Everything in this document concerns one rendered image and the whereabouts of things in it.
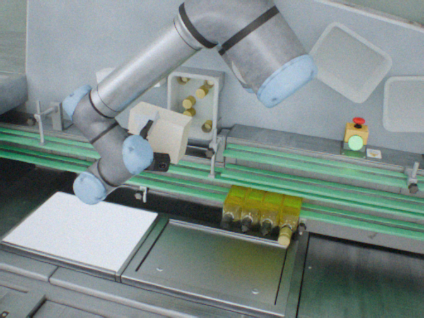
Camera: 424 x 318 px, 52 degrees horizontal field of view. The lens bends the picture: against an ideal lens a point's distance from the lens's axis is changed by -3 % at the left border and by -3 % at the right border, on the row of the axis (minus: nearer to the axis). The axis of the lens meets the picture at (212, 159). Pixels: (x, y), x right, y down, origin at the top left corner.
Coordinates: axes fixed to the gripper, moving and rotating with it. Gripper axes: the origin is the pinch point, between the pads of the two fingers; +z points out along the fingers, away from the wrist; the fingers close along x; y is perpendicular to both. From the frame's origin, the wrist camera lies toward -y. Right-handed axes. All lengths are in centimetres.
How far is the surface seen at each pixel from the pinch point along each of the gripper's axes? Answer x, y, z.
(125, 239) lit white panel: 36.1, 2.7, -6.2
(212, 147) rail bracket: 5.0, -14.2, 12.5
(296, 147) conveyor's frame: 1.3, -38.8, 23.8
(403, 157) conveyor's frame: -4, -72, 30
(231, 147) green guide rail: 6.7, -19.0, 19.3
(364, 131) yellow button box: -9, -57, 29
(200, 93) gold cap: -4.3, -3.1, 28.8
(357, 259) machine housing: 28, -69, 15
